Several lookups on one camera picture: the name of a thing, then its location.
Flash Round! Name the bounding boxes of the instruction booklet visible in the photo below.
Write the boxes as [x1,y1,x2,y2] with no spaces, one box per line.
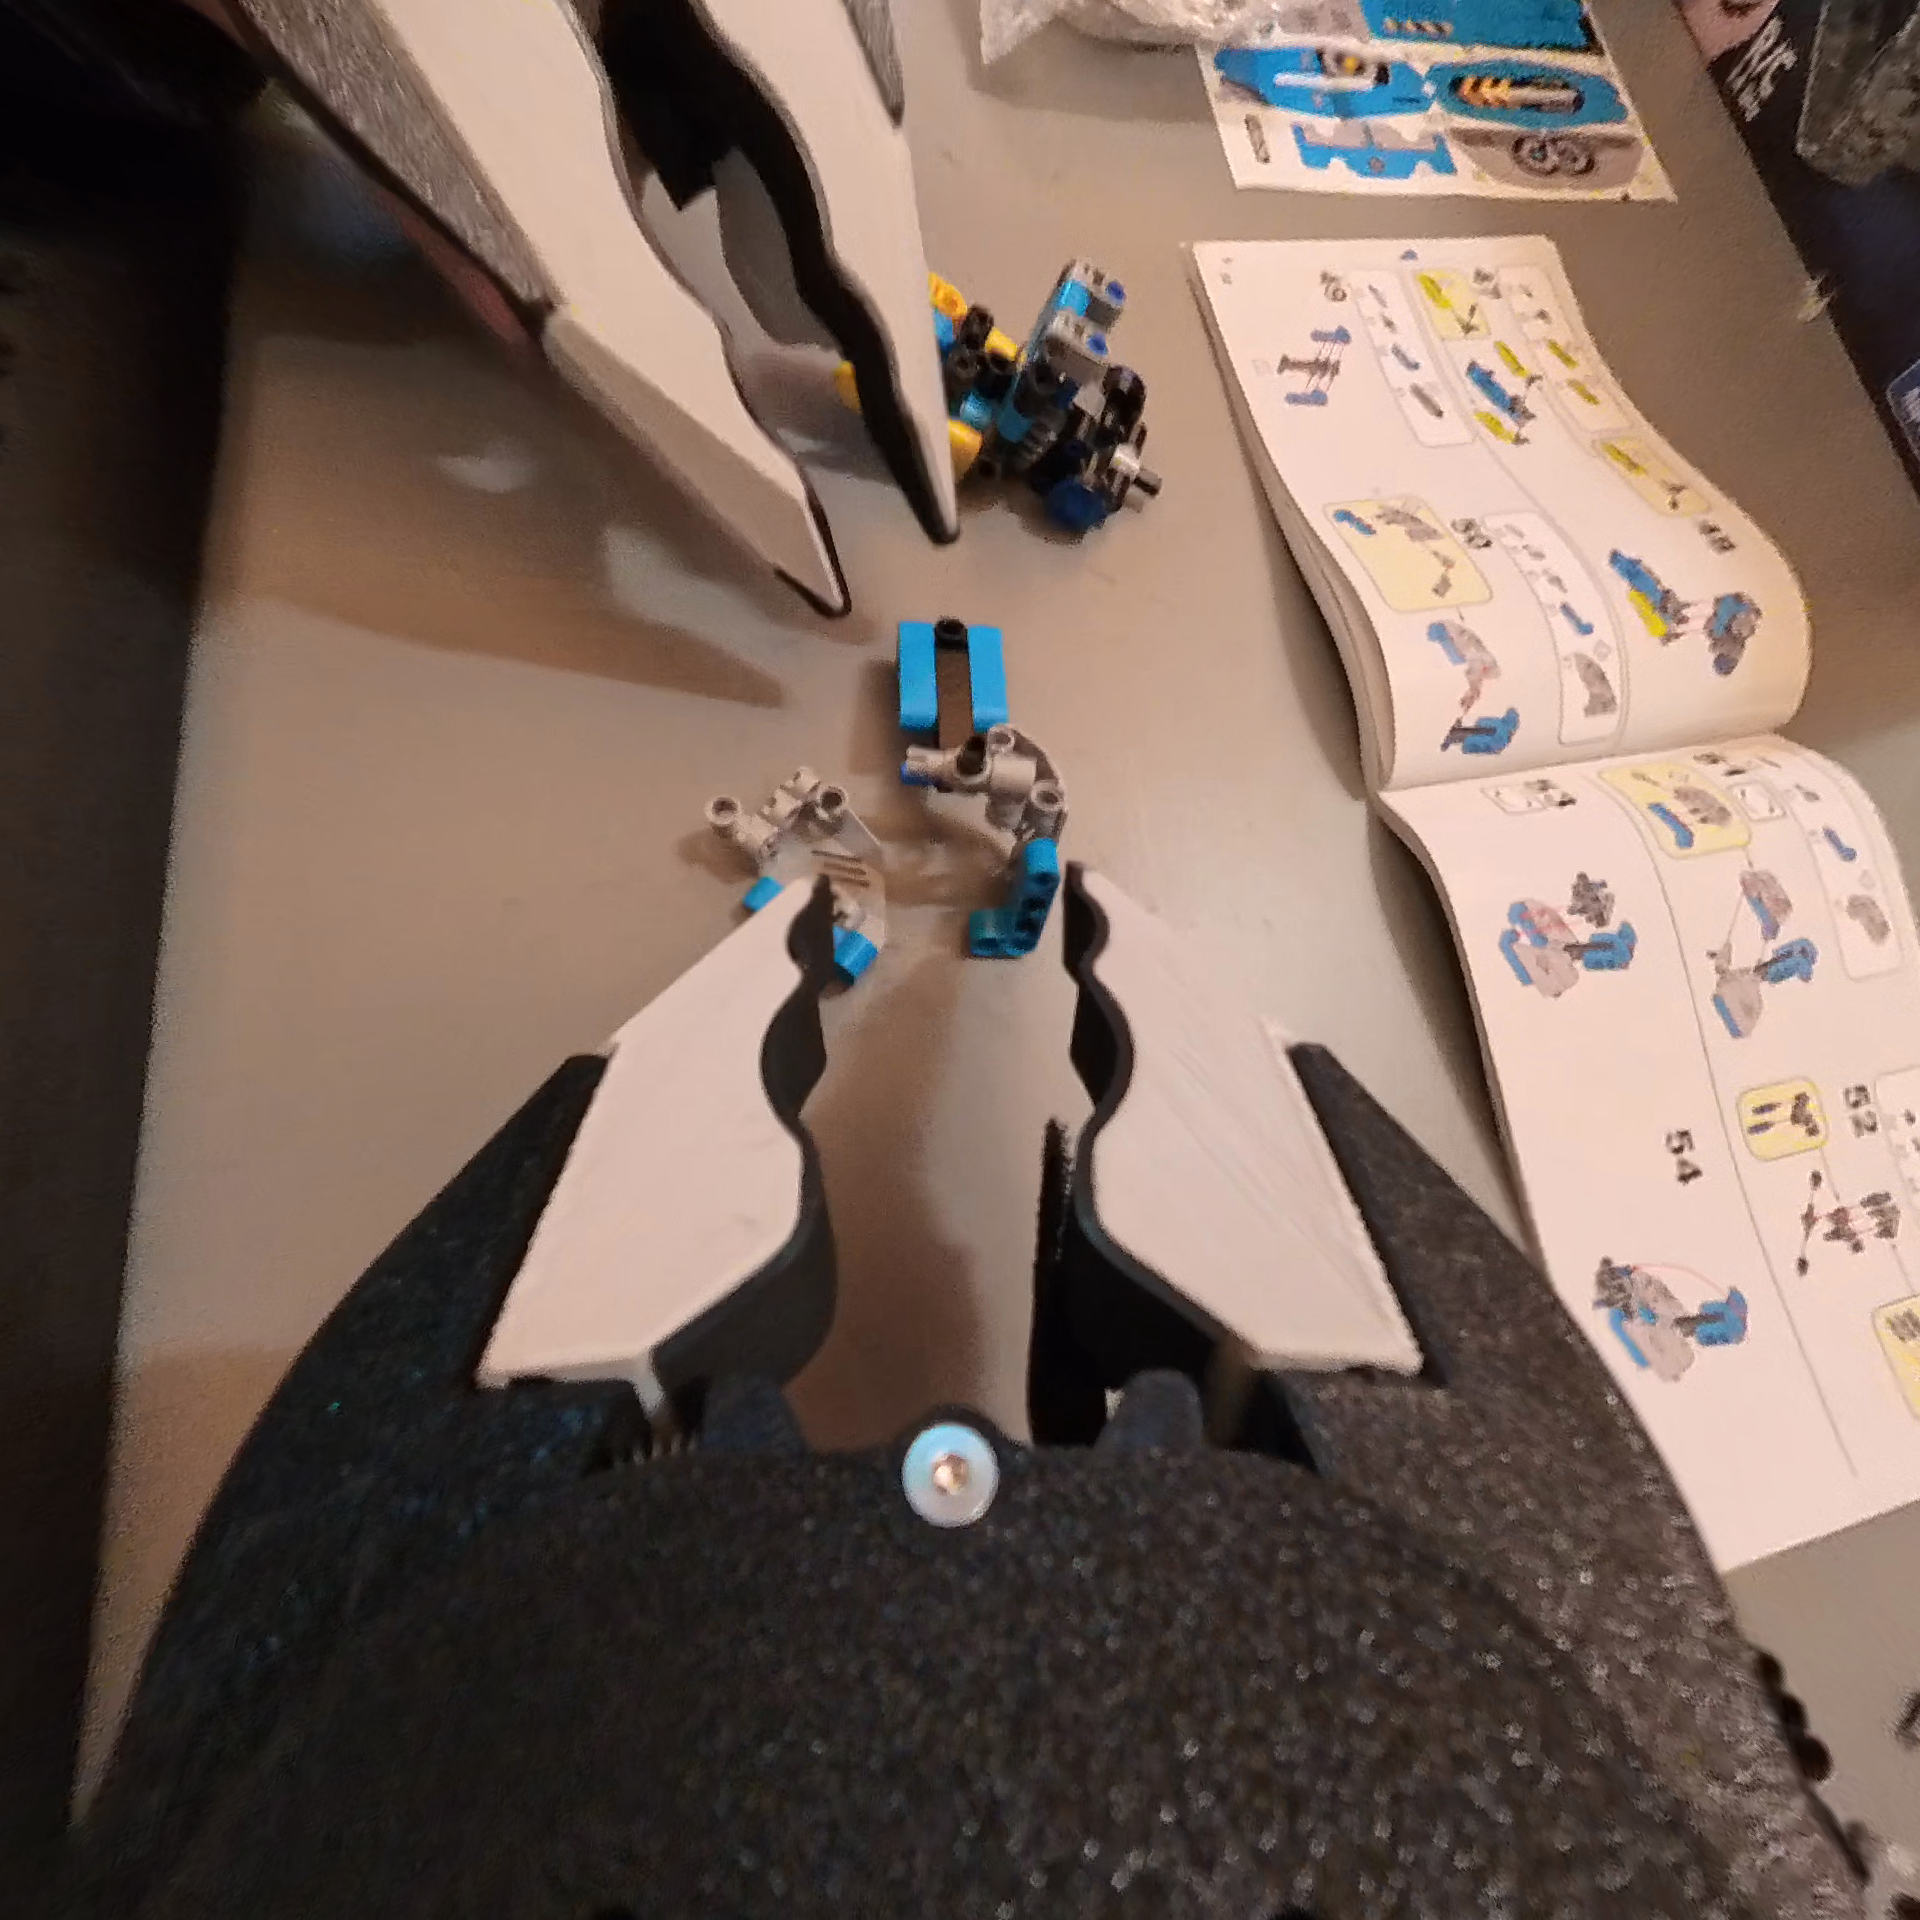
[1187,228,1920,1578]

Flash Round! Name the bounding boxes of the large clear plastic bag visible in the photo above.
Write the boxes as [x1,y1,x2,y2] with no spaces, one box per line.
[976,0,1360,65]

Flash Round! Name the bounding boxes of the grey panel brick assembly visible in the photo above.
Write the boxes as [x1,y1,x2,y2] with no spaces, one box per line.
[702,768,890,987]

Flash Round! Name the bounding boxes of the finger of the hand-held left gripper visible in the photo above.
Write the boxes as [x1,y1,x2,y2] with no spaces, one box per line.
[349,0,858,621]
[694,0,965,549]

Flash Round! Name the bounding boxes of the blue yellow black brick assembly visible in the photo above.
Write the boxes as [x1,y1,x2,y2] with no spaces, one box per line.
[829,258,1173,541]

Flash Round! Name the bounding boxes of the blue sticker sheet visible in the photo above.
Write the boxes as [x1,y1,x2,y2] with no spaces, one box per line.
[1192,0,1677,203]

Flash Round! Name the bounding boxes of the grey desk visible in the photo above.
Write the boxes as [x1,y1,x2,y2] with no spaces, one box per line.
[67,0,1920,1920]

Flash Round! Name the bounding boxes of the robot kit box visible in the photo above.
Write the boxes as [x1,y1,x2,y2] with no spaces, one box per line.
[1668,0,1920,501]

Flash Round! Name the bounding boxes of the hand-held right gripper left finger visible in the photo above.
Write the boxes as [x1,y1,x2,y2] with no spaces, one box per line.
[473,874,841,1389]

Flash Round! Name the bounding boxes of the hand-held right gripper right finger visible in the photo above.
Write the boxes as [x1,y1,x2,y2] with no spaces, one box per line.
[1027,860,1427,1373]

